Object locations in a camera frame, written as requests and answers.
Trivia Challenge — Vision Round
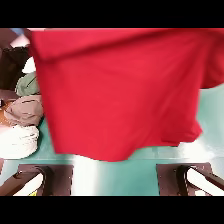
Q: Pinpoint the small white garment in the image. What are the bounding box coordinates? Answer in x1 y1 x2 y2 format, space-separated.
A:
21 56 37 75

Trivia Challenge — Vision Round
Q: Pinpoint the large white garment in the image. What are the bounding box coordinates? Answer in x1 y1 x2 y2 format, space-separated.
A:
0 124 41 161

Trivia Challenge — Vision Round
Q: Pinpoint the red T-shirt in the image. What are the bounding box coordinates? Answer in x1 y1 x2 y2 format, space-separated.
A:
28 28 224 163

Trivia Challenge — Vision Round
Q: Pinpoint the green garment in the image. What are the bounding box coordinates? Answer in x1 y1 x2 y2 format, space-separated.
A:
15 71 41 98

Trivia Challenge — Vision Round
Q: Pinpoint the black garment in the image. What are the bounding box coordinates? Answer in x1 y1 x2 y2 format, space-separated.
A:
0 45 33 92

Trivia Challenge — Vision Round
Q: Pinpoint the brown garment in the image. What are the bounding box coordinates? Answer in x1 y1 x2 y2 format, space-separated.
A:
3 94 45 127

